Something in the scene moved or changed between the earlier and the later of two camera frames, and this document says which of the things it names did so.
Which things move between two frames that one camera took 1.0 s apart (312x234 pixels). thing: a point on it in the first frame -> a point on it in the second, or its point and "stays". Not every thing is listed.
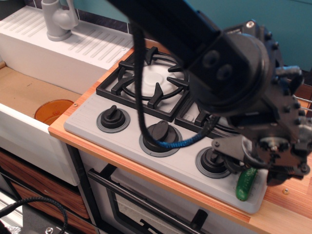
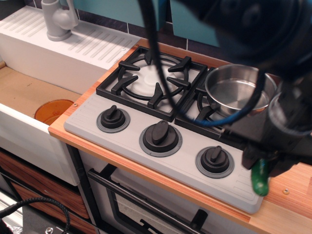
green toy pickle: x=246 y=179 -> x=260 y=176
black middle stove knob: x=162 y=131 stays
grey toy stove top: x=109 y=118 stays
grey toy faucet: x=59 y=21 stays
